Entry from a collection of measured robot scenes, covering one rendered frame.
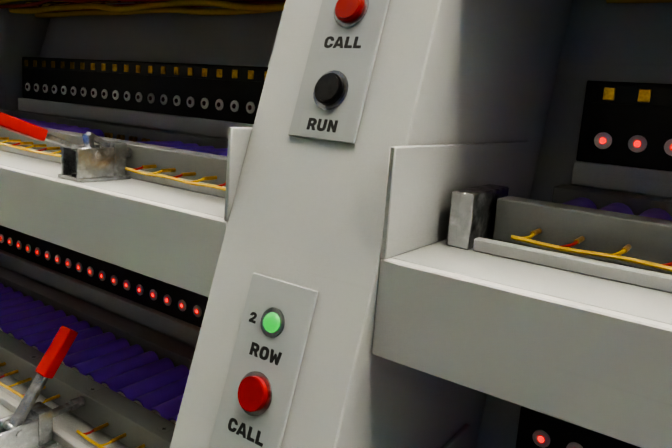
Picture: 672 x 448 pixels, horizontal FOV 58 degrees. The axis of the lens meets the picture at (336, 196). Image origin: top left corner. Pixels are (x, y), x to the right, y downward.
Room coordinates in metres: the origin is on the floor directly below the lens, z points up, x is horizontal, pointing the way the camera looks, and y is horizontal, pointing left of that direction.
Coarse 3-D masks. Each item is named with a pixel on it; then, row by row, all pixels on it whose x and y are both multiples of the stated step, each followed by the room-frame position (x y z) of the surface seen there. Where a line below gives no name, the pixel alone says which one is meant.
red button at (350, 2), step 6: (342, 0) 0.29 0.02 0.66; (348, 0) 0.29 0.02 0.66; (354, 0) 0.29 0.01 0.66; (360, 0) 0.29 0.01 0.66; (336, 6) 0.29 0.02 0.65; (342, 6) 0.29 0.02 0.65; (348, 6) 0.29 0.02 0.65; (354, 6) 0.29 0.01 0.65; (360, 6) 0.29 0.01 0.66; (336, 12) 0.29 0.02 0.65; (342, 12) 0.29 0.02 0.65; (348, 12) 0.29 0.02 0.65; (354, 12) 0.29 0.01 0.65; (360, 12) 0.29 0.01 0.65; (342, 18) 0.29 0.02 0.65; (348, 18) 0.29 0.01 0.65; (354, 18) 0.29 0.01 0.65
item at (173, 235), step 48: (0, 96) 0.80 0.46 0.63; (240, 144) 0.32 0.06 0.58; (0, 192) 0.46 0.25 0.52; (48, 192) 0.42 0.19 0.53; (96, 192) 0.39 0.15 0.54; (144, 192) 0.39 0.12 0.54; (192, 192) 0.40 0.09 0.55; (48, 240) 0.43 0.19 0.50; (96, 240) 0.39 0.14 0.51; (144, 240) 0.37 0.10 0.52; (192, 240) 0.34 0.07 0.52; (192, 288) 0.35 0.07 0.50
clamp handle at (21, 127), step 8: (0, 112) 0.37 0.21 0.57; (0, 120) 0.37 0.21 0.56; (8, 120) 0.37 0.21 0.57; (16, 120) 0.37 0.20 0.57; (8, 128) 0.37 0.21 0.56; (16, 128) 0.37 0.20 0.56; (24, 128) 0.38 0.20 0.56; (32, 128) 0.38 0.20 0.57; (40, 128) 0.39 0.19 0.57; (32, 136) 0.38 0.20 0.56; (40, 136) 0.39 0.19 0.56; (48, 136) 0.39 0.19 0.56; (88, 136) 0.42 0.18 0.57; (56, 144) 0.41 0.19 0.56; (64, 144) 0.40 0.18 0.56; (72, 144) 0.41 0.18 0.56; (88, 144) 0.42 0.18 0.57
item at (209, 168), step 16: (0, 128) 0.56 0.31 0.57; (48, 128) 0.54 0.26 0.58; (0, 144) 0.53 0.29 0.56; (16, 144) 0.52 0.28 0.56; (32, 144) 0.53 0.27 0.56; (48, 144) 0.51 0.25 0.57; (80, 144) 0.49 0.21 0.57; (96, 144) 0.47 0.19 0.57; (128, 144) 0.45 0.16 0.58; (144, 144) 0.46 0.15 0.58; (128, 160) 0.45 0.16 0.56; (144, 160) 0.44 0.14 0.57; (160, 160) 0.43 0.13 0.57; (176, 160) 0.42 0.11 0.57; (192, 160) 0.41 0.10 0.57; (208, 160) 0.40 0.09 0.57; (224, 160) 0.40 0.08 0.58; (160, 176) 0.41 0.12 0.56; (176, 176) 0.40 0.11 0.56; (192, 176) 0.41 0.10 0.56; (208, 176) 0.40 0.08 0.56; (224, 176) 0.40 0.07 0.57
